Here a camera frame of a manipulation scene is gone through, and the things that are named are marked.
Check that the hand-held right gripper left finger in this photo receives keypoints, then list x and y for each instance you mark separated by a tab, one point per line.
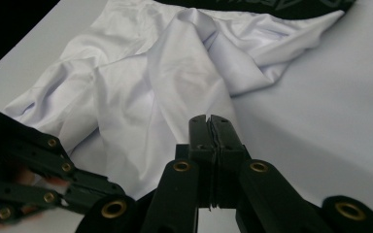
175	200

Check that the white boxer shorts black waistband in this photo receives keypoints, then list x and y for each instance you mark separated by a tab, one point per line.
142	81

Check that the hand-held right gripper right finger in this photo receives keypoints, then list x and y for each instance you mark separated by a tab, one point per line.
265	200

